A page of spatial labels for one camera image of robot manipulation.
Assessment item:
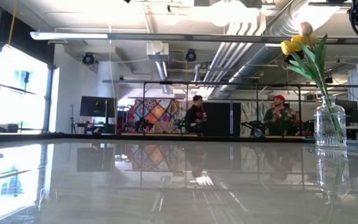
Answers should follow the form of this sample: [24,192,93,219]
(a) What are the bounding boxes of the yellow artificial tulip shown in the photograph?
[280,39,344,144]
[292,34,344,144]

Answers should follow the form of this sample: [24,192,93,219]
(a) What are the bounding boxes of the clear glass vase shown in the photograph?
[314,95,347,148]

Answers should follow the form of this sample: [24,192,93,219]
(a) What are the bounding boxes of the person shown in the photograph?
[263,95,296,136]
[183,95,208,135]

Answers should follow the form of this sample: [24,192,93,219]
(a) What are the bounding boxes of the colourful patchwork quilt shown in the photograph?
[127,98,195,137]

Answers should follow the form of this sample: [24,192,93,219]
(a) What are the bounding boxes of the black partition panel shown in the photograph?
[204,101,242,137]

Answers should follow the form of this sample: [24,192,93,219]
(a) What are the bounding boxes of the black round ceiling spotlight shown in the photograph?
[82,52,95,65]
[185,49,198,62]

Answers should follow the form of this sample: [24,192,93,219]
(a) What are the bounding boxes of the white ceiling unit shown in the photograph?
[146,40,170,62]

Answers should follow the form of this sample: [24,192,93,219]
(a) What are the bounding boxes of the white leaf-pattern curtain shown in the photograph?
[241,101,284,137]

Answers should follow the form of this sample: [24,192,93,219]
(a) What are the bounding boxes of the black computer monitor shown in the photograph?
[79,95,117,119]
[334,99,358,124]

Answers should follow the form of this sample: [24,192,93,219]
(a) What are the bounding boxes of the white glossy table mat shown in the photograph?
[0,138,358,224]

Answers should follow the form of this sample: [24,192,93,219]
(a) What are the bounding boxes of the long white light bar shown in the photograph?
[29,30,358,45]

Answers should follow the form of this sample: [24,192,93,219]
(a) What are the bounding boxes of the black aluminium table frame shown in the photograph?
[0,132,316,144]

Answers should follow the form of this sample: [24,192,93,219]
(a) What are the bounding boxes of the black metal rack frame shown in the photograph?
[101,79,358,138]

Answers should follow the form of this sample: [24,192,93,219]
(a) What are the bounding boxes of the silver ventilation duct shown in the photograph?
[203,0,343,100]

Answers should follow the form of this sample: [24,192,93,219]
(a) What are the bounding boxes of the yellow cable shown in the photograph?
[7,0,19,47]

